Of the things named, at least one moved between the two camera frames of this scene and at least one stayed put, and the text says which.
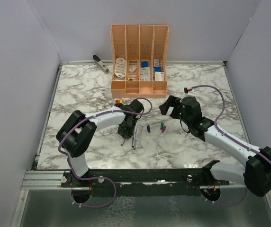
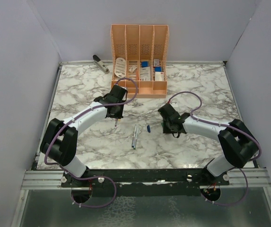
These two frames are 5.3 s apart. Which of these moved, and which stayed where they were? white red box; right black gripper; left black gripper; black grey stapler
Moved: right black gripper; left black gripper
Stayed: white red box; black grey stapler
